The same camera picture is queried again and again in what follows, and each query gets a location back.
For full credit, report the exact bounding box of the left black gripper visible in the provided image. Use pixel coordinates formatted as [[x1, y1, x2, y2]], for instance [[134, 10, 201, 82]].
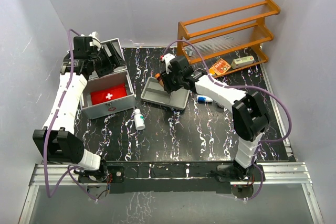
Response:
[[89, 42, 127, 77]]

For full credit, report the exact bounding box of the brown syrup bottle orange cap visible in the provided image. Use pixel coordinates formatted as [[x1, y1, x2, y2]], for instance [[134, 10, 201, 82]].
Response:
[[155, 73, 164, 88]]

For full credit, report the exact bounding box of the red first aid pouch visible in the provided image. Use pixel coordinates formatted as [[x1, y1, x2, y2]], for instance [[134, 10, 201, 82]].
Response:
[[90, 83, 127, 105]]

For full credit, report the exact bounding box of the white medicine bottle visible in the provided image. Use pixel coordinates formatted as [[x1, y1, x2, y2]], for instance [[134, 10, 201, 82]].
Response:
[[134, 109, 145, 131]]

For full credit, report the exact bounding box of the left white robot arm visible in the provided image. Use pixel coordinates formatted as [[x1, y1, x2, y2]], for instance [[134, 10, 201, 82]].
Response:
[[33, 33, 127, 182]]

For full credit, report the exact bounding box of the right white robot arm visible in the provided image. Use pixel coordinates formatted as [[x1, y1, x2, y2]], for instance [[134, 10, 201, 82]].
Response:
[[160, 54, 270, 180]]

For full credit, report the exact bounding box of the orange patterned medicine packet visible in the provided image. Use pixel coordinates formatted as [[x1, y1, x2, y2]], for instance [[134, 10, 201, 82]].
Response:
[[209, 58, 231, 76]]

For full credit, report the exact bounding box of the white green medicine box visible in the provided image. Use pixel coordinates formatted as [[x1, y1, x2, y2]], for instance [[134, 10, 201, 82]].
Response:
[[231, 55, 255, 69]]

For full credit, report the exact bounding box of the grey divided tray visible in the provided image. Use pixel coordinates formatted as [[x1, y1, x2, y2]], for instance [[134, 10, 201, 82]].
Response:
[[141, 77, 190, 110]]

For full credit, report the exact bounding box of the grey metal case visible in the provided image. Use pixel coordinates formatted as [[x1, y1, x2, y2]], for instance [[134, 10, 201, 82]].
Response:
[[78, 38, 137, 120]]

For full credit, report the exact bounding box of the wooden three-tier shelf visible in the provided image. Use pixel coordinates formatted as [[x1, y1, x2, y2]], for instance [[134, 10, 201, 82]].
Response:
[[177, 0, 281, 67]]

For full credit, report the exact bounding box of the black front base bar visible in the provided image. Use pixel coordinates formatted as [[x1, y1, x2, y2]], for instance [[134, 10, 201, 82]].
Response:
[[76, 161, 266, 194]]

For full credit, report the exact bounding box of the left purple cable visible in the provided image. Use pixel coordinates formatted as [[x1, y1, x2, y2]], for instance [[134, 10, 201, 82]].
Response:
[[41, 28, 100, 200]]

